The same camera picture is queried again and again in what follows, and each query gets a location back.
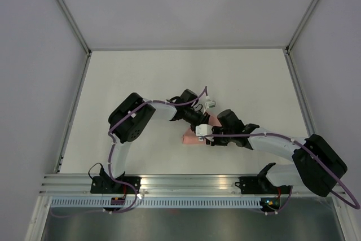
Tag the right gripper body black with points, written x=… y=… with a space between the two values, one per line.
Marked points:
x=221 y=141

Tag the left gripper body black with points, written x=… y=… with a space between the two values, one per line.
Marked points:
x=194 y=118

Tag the pink cloth napkin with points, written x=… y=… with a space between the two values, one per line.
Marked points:
x=189 y=137

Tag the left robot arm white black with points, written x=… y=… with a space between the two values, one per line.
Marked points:
x=127 y=122

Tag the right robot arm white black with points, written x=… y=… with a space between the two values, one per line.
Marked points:
x=312 y=161

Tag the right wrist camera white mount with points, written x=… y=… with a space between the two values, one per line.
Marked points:
x=204 y=132

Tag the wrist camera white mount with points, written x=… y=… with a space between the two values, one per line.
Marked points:
x=204 y=132
x=209 y=103

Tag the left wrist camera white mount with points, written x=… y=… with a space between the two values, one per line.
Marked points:
x=209 y=103

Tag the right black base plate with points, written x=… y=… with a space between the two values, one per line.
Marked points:
x=258 y=186

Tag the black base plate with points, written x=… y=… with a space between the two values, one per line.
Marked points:
x=99 y=186
x=258 y=186

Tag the aluminium mounting rail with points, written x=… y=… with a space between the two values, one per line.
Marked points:
x=153 y=185

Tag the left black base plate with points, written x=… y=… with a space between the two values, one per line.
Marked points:
x=99 y=186

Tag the white slotted cable duct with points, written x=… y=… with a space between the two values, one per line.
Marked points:
x=158 y=202

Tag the right aluminium frame post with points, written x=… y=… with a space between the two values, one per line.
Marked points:
x=301 y=25

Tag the aluminium frame post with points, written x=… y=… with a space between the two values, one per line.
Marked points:
x=73 y=26
x=301 y=25

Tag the left aluminium frame post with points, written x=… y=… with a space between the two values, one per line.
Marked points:
x=73 y=26

